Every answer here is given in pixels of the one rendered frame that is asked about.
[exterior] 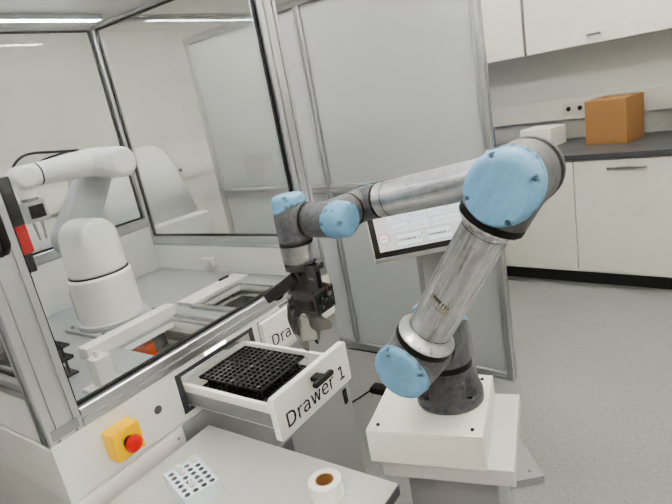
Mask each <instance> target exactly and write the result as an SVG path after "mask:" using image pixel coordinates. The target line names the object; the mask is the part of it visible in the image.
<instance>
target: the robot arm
mask: <svg viewBox="0 0 672 504"><path fill-rule="evenodd" d="M565 173H566V162H565V159H564V156H563V154H562V152H561V150H560V149H559V148H558V147H557V145H555V144H554V143H553V142H552V141H550V140H548V139H546V138H543V137H539V136H524V137H520V138H517V139H515V140H513V141H511V142H509V143H507V144H505V145H502V146H498V147H495V148H493V149H490V150H487V151H486V153H484V154H483V155H482V156H480V157H479V158H476V159H472V160H468V161H464V162H460V163H456V164H452V165H448V166H444V167H440V168H436V169H432V170H428V171H424V172H420V173H416V174H412V175H408V176H404V177H400V178H396V179H392V180H388V181H384V182H380V183H377V184H368V185H362V186H359V187H358V188H356V189H354V190H352V191H349V192H347V193H344V194H342V195H339V196H337V197H334V198H332V199H329V200H327V201H320V202H306V199H305V196H304V193H303V192H299V191H292V192H286V193H282V194H279V195H276V196H274V197H273V198H272V200H271V206H272V213H273V216H272V217H273V218H274V223H275V228H276V232H277V237H278V242H279V247H280V252H281V257H282V261H283V264H284V266H285V271H286V272H289V273H290V274H289V275H288V276H287V277H285V278H284V279H283V280H282V281H280V282H279V283H278V284H277V285H273V286H272V287H270V289H269V291H268V292H267V293H265V294H264V298H265V299H266V301H267V302H268V303H271V302H273V301H278V300H281V299H282V298H283V296H284V294H285V293H287V292H288V297H287V303H288V305H287V317H288V322H289V325H290V327H291V329H292V332H293V334H295V336H296V338H297V340H298V342H299V343H300V344H301V346H302V347H303V348H304V349H305V350H306V351H309V344H308V341H313V340H314V341H315V342H316V344H319V341H320V331H322V330H327V329H331V328H332V322H331V321H330V320H328V319H326V318H325V317H323V315H322V314H323V313H324V312H326V311H327V310H329V309H330V308H331V307H333V306H334V305H336V301H335V296H334V291H333V285H332V283H326V282H322V278H321V273H320V269H322V268H323V267H324V263H323V261H316V254H315V248H314V243H313V237H315V238H333V239H340V238H347V237H351V236H352V235H354V234H355V231H356V230H357V229H358V226H359V224H361V223H363V222H365V221H369V220H373V219H378V218H382V217H388V216H393V215H398V214H403V213H408V212H413V211H418V210H423V209H428V208H434V207H439V206H444V205H449V204H454V203H459V202H460V204H459V207H458V209H459V212H460V215H461V217H462V220H461V222H460V224H459V226H458V228H457V230H456V232H455V233H454V235H453V237H452V239H451V241H450V243H449V245H448V247H447V249H446V251H445V253H444V255H443V256H442V258H441V260H440V262H439V264H438V266H437V268H436V270H435V272H434V274H433V276H432V278H431V279H430V281H429V283H428V285H427V287H426V289H425V291H424V293H423V295H422V297H421V299H420V301H419V302H418V304H416V305H414V306H413V308H412V314H408V315H405V316H404V317H403V318H402V319H401V320H400V322H399V324H398V326H397V328H396V330H395V332H394V334H393V335H392V337H391V339H390V341H389V342H388V343H387V344H386V345H385V346H383V347H381V348H380V350H379V352H378V353H377V355H376V357H375V369H376V372H377V374H378V375H379V379H380V380H381V382H382V383H383V384H384V385H385V386H386V387H387V388H388V389H389V390H390V391H391V392H393V393H394V394H396V395H398V396H401V397H404V398H416V397H417V401H418V404H419V405H420V407H421V408H423V409H424V410H426V411H428V412H430V413H433V414H437V415H459V414H463V413H467V412H469V411H472V410H474V409H475V408H477V407H478V406H479V405H480V404H481V403H482V402H483V400H484V389H483V384H482V382H481V380H480V378H479V376H478V374H477V372H476V370H475V368H474V366H473V364H472V357H471V348H470V340H469V332H468V324H467V320H468V318H467V316H466V312H467V311H468V309H469V307H470V306H471V304H472V302H473V301H474V299H475V297H476V296H477V294H478V292H479V291H480V289H481V287H482V286H483V284H484V282H485V281H486V279H487V277H488V276H489V274H490V272H491V271H492V269H493V267H494V266H495V264H496V262H497V261H498V259H499V257H500V255H501V254H502V252H503V250H504V249H505V247H506V245H507V244H508V242H512V241H518V240H520V239H521V238H522V237H523V236H524V234H525V232H526V231H527V229H528V227H529V226H530V224H531V223H532V221H533V219H534V218H535V216H536V214H537V213H538V211H539V210H540V208H541V207H542V205H543V204H544V203H545V202H546V201H547V200H548V199H549V198H550V197H552V196H553V195H554V194H555V193H556V192H557V191H558V190H559V188H560V187H561V185H562V183H563V181H564V178H565ZM289 290H290V291H289ZM331 291H332V292H331ZM332 296H333V297H332ZM301 313H303V314H305V315H301V316H300V314H301Z"/></svg>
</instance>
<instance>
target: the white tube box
mask: <svg viewBox="0 0 672 504"><path fill-rule="evenodd" d="M196 459H197V462H196V463H194V464H192V462H191V459H189V460H187V461H185V462H183V463H182V464H180V466H181V467H183V468H184V473H185V474H184V475H183V476H180V475H179V472H177V471H176V469H175V468H173V469H171V470H169V471H167V472H166V473H164V474H163V476H164V479H165V483H166V486H167V488H168V489H169V491H170V492H171V493H172V495H173V496H174V497H175V498H176V500H177V501H178V502H179V503H180V504H207V503H208V502H210V501H212V500H213V499H215V498H216V497H218V496H220V495H221V494H223V493H224V491H223V488H222V484H221V481H220V478H219V477H218V476H217V475H216V474H215V473H214V472H213V471H212V470H211V469H210V468H209V467H208V466H207V465H206V464H205V463H204V462H203V461H202V460H201V459H200V458H199V457H198V456H197V455H196ZM189 479H194V483H195V486H194V487H193V488H190V486H189V484H188V480H189Z"/></svg>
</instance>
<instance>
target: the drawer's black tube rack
mask: <svg viewBox="0 0 672 504"><path fill-rule="evenodd" d="M297 356H298V355H297V354H291V353H285V352H280V351H274V350H268V349H262V348H256V347H250V346H243V347H242V348H240V349H239V350H237V351H236V352H234V353H233V354H231V355H230V356H228V357H227V358H225V359H224V360H222V361H221V362H219V363H218V364H216V365H215V366H213V367H212V368H210V369H209V370H207V371H206V372H205V373H203V374H202V375H200V376H199V378H200V379H204V380H208V382H207V383H205V384H204V385H202V386H203V387H207V388H211V389H215V390H219V391H223V392H227V393H231V394H235V395H239V396H243V397H247V398H251V399H255V400H259V401H263V402H268V399H269V397H271V396H272V395H273V394H274V393H276V392H277V391H278V390H279V389H280V388H282V387H283V386H284V385H285V384H287V383H288V382H289V381H290V380H291V379H293V378H294V377H295V376H296V375H297V374H299V373H300V372H301V371H302V370H304V369H305V368H306V367H307V365H301V364H299V363H298V364H296V365H295V366H294V367H293V368H291V369H290V370H289V371H288V372H286V373H285V374H284V375H283V376H281V377H280V378H279V379H277V380H276V381H275V382H274V383H272V384H271V385H270V386H269V387H267V388H266V389H265V390H264V391H262V392H261V393H259V392H255V390H254V389H256V388H257V387H259V386H260V385H261V384H262V383H263V382H265V381H266V380H267V379H269V378H270V377H271V376H272V375H274V374H275V373H276V372H280V371H279V370H280V369H281V368H283V367H284V366H285V365H287V364H288V363H289V362H290V361H292V360H293V359H294V358H297Z"/></svg>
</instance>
